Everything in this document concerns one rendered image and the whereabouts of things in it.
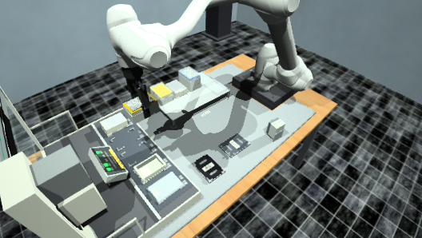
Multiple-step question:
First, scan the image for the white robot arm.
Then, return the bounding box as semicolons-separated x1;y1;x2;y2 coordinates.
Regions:
106;0;313;92

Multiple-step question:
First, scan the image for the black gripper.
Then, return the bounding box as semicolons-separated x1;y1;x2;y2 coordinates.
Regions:
122;66;151;119

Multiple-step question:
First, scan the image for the white ready key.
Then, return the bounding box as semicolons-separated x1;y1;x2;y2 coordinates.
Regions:
265;117;285;141

